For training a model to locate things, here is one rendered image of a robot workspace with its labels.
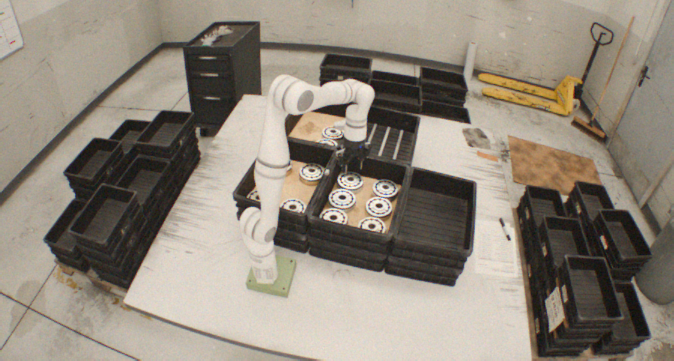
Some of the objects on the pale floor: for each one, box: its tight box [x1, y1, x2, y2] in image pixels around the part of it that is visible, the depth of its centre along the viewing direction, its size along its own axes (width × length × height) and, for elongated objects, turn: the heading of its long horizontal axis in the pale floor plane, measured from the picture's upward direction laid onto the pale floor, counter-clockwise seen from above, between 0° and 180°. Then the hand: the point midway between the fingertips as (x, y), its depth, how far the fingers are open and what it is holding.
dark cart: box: [183, 21, 262, 137], centre depth 315 cm, size 60×45×90 cm
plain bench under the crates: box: [123, 95, 533, 361], centre depth 200 cm, size 160×160×70 cm
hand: (352, 167), depth 147 cm, fingers open, 5 cm apart
